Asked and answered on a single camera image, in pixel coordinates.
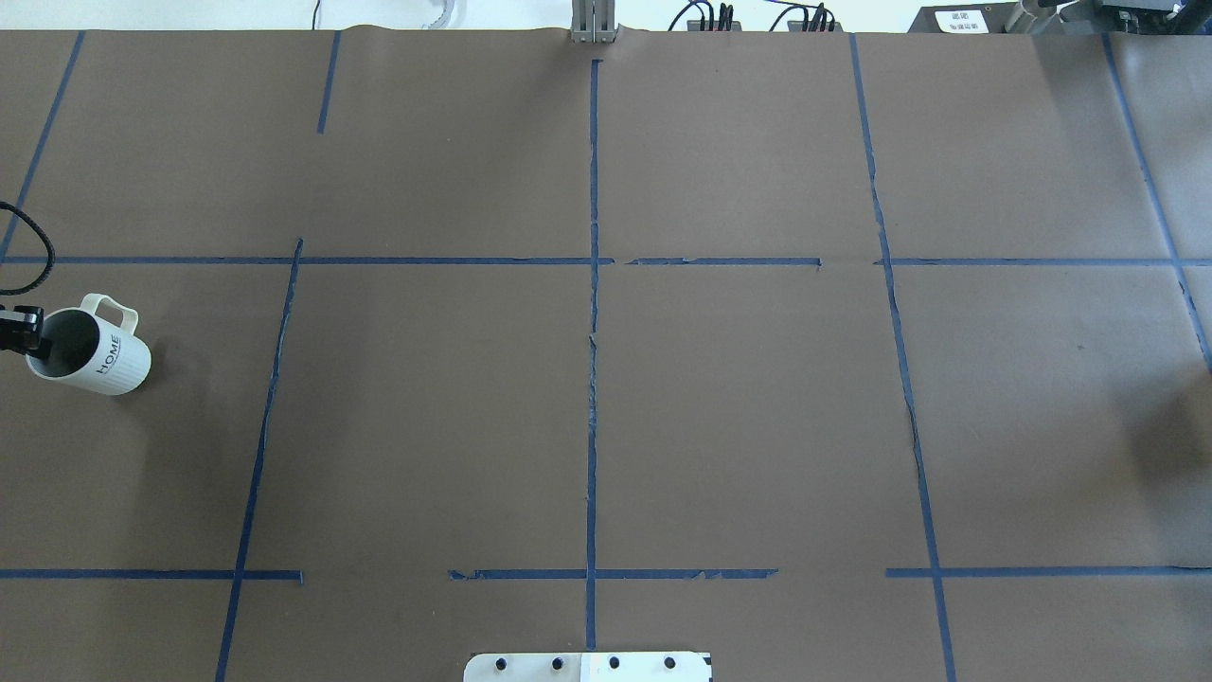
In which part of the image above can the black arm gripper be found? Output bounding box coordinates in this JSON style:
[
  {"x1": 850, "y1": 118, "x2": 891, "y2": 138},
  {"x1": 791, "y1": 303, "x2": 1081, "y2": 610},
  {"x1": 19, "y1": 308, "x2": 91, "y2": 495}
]
[{"x1": 1, "y1": 305, "x2": 52, "y2": 362}]

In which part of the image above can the white HOME mug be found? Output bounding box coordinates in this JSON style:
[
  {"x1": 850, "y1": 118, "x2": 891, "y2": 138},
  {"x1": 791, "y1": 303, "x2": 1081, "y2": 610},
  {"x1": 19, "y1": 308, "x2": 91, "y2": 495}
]
[{"x1": 25, "y1": 293, "x2": 152, "y2": 396}]

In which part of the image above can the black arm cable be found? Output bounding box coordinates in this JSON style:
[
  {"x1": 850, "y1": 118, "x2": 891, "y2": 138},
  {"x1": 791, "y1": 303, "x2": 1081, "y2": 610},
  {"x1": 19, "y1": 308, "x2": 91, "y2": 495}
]
[{"x1": 0, "y1": 201, "x2": 56, "y2": 296}]

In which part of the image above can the aluminium frame post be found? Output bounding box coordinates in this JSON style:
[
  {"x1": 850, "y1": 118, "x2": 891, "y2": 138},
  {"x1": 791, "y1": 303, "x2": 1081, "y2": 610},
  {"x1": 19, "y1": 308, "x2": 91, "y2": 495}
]
[{"x1": 570, "y1": 0, "x2": 618, "y2": 45}]

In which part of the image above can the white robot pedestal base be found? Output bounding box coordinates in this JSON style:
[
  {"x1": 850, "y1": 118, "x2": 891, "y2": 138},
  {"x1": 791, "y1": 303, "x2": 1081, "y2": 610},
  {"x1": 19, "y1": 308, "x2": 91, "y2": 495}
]
[{"x1": 463, "y1": 651, "x2": 714, "y2": 681}]

